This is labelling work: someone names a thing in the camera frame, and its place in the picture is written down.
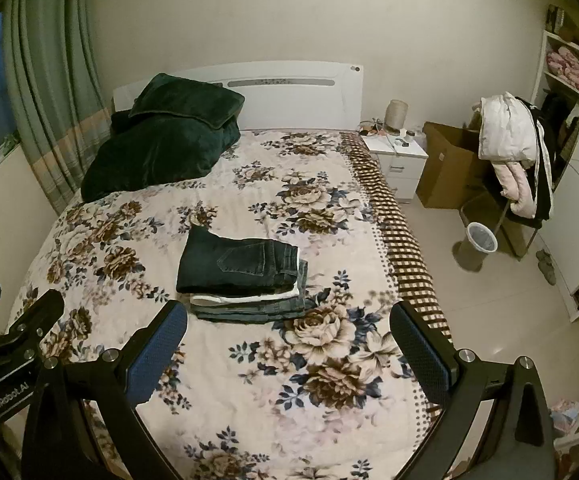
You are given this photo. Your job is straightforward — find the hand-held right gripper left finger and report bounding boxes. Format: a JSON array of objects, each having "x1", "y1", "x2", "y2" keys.
[{"x1": 22, "y1": 300, "x2": 190, "y2": 480}]

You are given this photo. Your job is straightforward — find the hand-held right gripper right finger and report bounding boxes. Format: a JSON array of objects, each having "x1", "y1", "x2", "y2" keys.
[{"x1": 389, "y1": 300, "x2": 557, "y2": 480}]

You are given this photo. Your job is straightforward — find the dark denim pants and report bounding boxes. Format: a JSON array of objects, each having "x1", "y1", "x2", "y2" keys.
[{"x1": 176, "y1": 225, "x2": 301, "y2": 296}]

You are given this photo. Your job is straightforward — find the blue folded jeans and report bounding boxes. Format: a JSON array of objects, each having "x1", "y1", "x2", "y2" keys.
[{"x1": 190, "y1": 260, "x2": 320, "y2": 322}]

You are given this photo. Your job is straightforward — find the brown checkered bedspread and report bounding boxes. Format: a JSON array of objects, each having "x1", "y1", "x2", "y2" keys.
[{"x1": 342, "y1": 132, "x2": 453, "y2": 421}]

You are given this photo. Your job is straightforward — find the grey wastebasket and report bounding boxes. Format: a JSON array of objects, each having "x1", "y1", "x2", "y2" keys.
[{"x1": 457, "y1": 221, "x2": 499, "y2": 272}]

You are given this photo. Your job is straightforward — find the floral blanket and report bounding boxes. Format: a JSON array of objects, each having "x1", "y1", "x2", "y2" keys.
[{"x1": 7, "y1": 130, "x2": 450, "y2": 480}]

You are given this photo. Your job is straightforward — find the grey slippers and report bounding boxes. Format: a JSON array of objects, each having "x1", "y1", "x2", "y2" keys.
[{"x1": 536, "y1": 250, "x2": 557, "y2": 286}]

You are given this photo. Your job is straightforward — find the pink patterned packet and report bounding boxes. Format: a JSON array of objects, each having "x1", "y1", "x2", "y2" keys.
[{"x1": 549, "y1": 399, "x2": 579, "y2": 433}]

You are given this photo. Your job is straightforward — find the black chair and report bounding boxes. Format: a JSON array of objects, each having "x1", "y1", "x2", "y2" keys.
[{"x1": 484, "y1": 105, "x2": 555, "y2": 260}]

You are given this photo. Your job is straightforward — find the dark green pillows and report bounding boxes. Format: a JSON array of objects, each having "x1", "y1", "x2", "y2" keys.
[{"x1": 80, "y1": 109, "x2": 241, "y2": 202}]

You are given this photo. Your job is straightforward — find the white bedside table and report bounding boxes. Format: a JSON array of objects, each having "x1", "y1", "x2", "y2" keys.
[{"x1": 359, "y1": 132, "x2": 429, "y2": 204}]

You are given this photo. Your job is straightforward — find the cardboard box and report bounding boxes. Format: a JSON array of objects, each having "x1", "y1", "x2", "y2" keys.
[{"x1": 416, "y1": 121, "x2": 495, "y2": 210}]

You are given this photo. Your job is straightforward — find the pink padded jacket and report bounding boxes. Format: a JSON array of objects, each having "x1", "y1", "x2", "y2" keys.
[{"x1": 494, "y1": 160, "x2": 543, "y2": 219}]

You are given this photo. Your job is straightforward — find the black garment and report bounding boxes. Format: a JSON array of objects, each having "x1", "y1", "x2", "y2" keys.
[{"x1": 514, "y1": 96, "x2": 555, "y2": 221}]

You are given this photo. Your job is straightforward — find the green striped curtain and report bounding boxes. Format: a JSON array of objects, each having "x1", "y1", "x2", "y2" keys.
[{"x1": 0, "y1": 0, "x2": 115, "y2": 216}]

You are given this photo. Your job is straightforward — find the white padded jacket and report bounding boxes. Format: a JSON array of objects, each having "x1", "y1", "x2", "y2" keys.
[{"x1": 472, "y1": 92, "x2": 540, "y2": 163}]

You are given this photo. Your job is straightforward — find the dark green pillow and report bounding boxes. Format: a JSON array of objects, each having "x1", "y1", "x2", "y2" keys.
[{"x1": 128, "y1": 73, "x2": 245, "y2": 133}]

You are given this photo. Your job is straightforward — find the white bed headboard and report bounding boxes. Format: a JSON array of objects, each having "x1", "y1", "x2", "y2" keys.
[{"x1": 112, "y1": 61, "x2": 365, "y2": 133}]

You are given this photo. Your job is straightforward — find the pink folded blanket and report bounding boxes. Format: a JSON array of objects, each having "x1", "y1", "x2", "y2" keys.
[{"x1": 547, "y1": 46, "x2": 579, "y2": 86}]

